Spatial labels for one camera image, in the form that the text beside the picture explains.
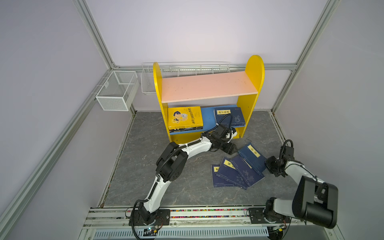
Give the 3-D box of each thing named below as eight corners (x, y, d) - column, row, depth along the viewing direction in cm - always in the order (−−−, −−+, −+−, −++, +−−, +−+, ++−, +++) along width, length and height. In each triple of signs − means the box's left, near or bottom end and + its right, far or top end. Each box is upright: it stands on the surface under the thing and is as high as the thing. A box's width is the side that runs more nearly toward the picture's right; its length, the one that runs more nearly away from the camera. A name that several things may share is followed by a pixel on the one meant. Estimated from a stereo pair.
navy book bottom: (215, 174, 89) (216, 173, 87) (223, 158, 96) (223, 156, 94) (246, 189, 84) (248, 188, 82) (252, 171, 91) (253, 169, 89)
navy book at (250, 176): (249, 187, 84) (250, 186, 82) (229, 161, 95) (230, 159, 93) (262, 179, 87) (264, 177, 85) (242, 154, 98) (242, 152, 96)
